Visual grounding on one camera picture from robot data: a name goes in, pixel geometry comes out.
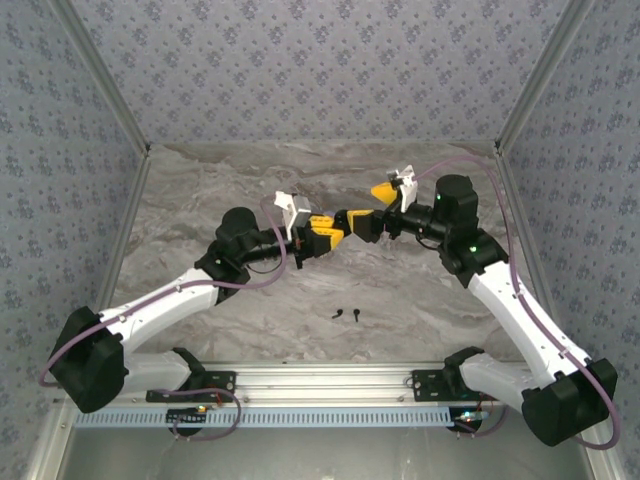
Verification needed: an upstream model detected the small black electronics board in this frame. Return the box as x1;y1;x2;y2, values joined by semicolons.
167;405;210;426
452;408;489;431

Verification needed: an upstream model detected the aluminium frame post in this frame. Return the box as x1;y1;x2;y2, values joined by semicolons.
494;0;599;156
48;0;152;156

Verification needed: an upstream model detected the light blue slotted cable duct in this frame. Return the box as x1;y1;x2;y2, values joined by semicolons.
74;405;484;430

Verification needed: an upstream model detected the aluminium table side rail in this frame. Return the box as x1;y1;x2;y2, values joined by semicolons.
496;149;574;364
94;149;152;314

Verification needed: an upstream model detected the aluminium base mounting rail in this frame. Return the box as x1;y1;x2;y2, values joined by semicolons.
57;362;599;406

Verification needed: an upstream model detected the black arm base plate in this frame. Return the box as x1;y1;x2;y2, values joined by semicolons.
145;369;238;404
411;369;503;403

